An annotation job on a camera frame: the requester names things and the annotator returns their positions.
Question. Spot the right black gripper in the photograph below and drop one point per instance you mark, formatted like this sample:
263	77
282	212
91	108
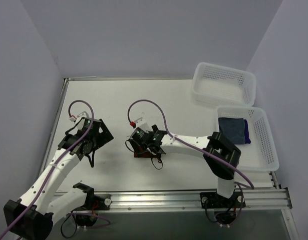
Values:
140	149

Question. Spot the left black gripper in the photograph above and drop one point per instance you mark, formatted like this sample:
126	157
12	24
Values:
103	133

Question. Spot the orange brown towel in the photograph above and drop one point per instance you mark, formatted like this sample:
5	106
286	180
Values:
147	155

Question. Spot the blue denim towel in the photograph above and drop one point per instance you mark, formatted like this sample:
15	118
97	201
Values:
233	129

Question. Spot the purple towel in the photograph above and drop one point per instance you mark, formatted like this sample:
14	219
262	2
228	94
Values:
246	132

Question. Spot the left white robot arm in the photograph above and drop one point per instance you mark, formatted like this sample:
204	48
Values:
34	214

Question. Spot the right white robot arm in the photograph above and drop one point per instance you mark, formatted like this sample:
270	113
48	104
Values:
220	154

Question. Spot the white source basket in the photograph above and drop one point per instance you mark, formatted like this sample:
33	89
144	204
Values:
219	85

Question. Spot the white stacking basket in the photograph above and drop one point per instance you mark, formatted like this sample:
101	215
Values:
260	155

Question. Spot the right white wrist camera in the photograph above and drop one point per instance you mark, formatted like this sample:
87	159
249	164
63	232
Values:
139	123

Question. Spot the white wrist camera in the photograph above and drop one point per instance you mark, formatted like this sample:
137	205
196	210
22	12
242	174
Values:
76	118
139	123

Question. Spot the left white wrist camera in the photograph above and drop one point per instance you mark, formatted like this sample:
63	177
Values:
76	118

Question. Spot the aluminium mounting rail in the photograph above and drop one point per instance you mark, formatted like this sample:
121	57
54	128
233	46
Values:
263	199

